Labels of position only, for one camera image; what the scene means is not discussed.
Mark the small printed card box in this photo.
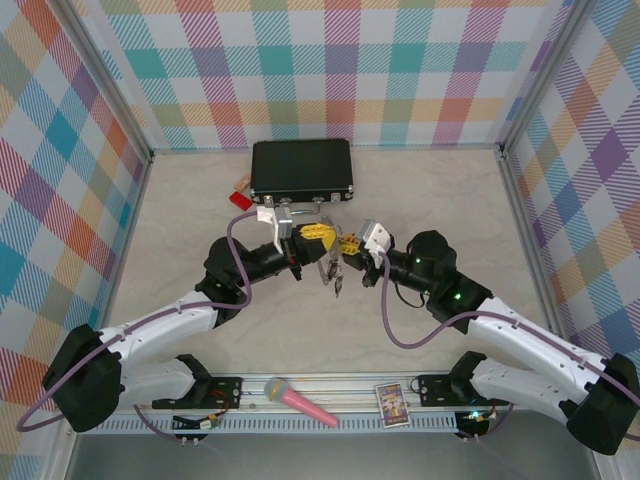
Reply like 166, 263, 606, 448
374, 382, 412, 428

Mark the pink toy microphone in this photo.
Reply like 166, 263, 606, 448
263, 376, 340, 429

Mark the black controller board with LED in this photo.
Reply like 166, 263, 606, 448
454, 409, 492, 437

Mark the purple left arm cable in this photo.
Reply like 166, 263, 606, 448
16, 212, 261, 434

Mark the black briefcase with metal handle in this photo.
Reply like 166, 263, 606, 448
249, 138, 357, 216

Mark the aluminium side rail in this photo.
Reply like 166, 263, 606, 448
85, 154, 154, 376
494, 147, 569, 334

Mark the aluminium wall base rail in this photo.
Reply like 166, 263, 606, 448
149, 143, 504, 154

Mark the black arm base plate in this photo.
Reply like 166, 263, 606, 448
417, 373, 511, 407
151, 375, 244, 411

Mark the aluminium mounting rail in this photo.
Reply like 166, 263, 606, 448
114, 372, 516, 415

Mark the perforated grey cable tray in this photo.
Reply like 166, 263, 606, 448
94, 413, 459, 435

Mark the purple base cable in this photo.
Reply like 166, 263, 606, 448
457, 399, 519, 445
133, 404, 211, 449

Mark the aluminium corner post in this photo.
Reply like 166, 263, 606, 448
499, 0, 595, 151
58, 0, 154, 164

